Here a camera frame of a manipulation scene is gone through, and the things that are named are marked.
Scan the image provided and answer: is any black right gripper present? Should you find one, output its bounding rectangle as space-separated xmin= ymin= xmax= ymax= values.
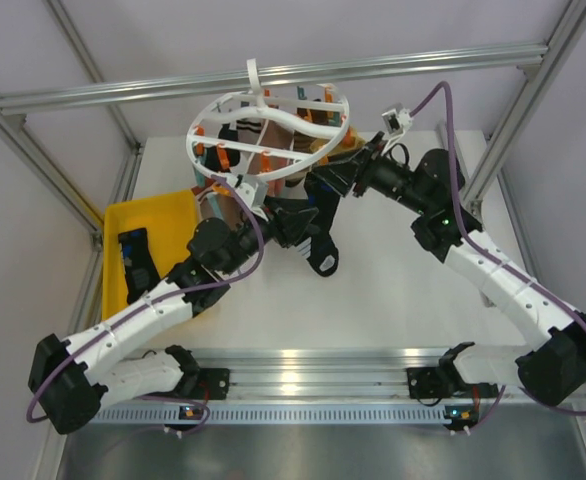
xmin=314 ymin=132 xmax=432 ymax=216

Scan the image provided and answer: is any black patterned sock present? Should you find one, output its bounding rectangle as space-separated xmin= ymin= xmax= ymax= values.
xmin=117 ymin=228 xmax=160 ymax=305
xmin=295 ymin=174 xmax=341 ymax=277

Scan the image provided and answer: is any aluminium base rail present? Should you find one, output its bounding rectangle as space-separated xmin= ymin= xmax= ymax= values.
xmin=52 ymin=347 xmax=586 ymax=404

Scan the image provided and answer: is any black sock on hanger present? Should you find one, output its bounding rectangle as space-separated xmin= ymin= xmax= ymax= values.
xmin=218 ymin=123 xmax=239 ymax=143

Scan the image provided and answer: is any brown striped sock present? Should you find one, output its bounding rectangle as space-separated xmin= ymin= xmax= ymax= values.
xmin=284 ymin=133 xmax=316 ymax=188

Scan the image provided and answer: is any purple cable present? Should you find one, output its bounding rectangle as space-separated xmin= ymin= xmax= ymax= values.
xmin=25 ymin=174 xmax=267 ymax=427
xmin=407 ymin=82 xmax=586 ymax=417

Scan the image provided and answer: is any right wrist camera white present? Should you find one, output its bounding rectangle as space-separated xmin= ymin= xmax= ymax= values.
xmin=382 ymin=103 xmax=413 ymax=140

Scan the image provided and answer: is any large brown sock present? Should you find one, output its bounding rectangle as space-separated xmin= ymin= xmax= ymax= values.
xmin=197 ymin=122 xmax=297 ymax=226

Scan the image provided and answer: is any yellow plastic tray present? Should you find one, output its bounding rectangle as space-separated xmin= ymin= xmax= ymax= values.
xmin=102 ymin=190 xmax=198 ymax=320

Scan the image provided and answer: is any white slotted cable duct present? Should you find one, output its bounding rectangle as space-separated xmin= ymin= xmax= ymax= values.
xmin=92 ymin=402 xmax=451 ymax=426

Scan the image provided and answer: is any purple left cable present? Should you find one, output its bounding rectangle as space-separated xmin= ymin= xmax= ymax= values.
xmin=25 ymin=174 xmax=267 ymax=427

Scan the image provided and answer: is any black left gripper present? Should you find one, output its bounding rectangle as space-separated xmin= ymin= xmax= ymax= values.
xmin=220 ymin=195 xmax=318 ymax=275

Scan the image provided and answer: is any aluminium top crossbar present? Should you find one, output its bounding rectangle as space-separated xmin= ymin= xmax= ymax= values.
xmin=0 ymin=43 xmax=549 ymax=115

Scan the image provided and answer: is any white round clip hanger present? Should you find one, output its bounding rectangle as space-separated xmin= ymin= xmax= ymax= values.
xmin=185 ymin=59 xmax=351 ymax=184

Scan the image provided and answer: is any yellow beige sock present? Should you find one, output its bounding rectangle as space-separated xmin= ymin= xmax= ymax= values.
xmin=309 ymin=127 xmax=366 ymax=157

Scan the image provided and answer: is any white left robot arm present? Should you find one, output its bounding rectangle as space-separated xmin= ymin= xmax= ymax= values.
xmin=26 ymin=197 xmax=318 ymax=435

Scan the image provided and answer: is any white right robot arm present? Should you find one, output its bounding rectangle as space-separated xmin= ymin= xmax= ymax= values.
xmin=313 ymin=135 xmax=586 ymax=409

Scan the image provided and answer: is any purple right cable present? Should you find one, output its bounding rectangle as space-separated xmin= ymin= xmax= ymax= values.
xmin=407 ymin=82 xmax=586 ymax=417

